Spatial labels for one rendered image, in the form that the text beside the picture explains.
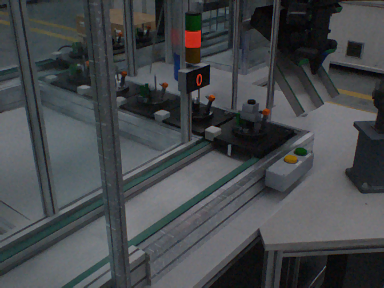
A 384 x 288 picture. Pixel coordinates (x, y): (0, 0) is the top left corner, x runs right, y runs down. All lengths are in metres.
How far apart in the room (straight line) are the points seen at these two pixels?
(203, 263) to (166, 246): 0.14
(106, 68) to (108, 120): 0.09
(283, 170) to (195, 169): 0.29
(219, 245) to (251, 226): 0.13
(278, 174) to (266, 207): 0.11
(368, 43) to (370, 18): 0.28
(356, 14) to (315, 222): 4.52
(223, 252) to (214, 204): 0.13
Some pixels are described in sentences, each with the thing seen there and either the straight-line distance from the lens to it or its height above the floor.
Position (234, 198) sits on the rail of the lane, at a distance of 1.36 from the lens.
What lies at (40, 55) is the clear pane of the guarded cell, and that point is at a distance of 0.72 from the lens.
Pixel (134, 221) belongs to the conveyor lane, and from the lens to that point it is 1.30.
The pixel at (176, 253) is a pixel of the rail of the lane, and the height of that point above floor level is 0.90.
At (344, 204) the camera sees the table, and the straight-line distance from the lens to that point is 1.54.
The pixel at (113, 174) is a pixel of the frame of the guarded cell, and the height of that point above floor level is 1.25.
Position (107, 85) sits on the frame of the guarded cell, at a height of 1.42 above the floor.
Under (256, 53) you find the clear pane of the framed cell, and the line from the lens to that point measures 2.79.
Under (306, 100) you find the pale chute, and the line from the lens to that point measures 1.89.
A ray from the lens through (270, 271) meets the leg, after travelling 1.41.
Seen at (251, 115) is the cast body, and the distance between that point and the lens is 1.63.
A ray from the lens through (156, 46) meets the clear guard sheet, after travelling 1.40.
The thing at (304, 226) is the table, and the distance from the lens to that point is 1.41.
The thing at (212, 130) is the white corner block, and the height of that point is 0.99.
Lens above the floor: 1.67
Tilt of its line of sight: 26 degrees down
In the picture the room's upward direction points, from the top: straight up
